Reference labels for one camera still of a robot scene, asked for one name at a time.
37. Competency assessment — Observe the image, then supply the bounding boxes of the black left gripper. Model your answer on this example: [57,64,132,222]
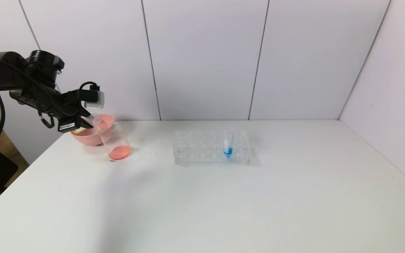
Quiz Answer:
[44,101,94,134]

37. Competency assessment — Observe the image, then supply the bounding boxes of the test tube with yellow pigment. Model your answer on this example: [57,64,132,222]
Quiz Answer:
[70,113,103,135]

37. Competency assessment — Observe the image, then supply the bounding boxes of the clear glass beaker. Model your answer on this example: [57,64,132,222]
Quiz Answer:
[98,122,133,161]

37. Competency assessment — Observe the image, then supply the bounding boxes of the clear acrylic test tube rack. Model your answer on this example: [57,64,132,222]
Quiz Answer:
[173,130,250,165]

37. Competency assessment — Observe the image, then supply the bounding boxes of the test tube with blue pigment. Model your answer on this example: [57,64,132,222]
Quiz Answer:
[223,125,235,158]

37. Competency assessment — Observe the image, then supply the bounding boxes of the pink plastic bowl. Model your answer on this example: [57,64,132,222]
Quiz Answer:
[70,114,116,147]

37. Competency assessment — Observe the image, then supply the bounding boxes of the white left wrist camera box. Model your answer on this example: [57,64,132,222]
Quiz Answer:
[84,90,105,109]

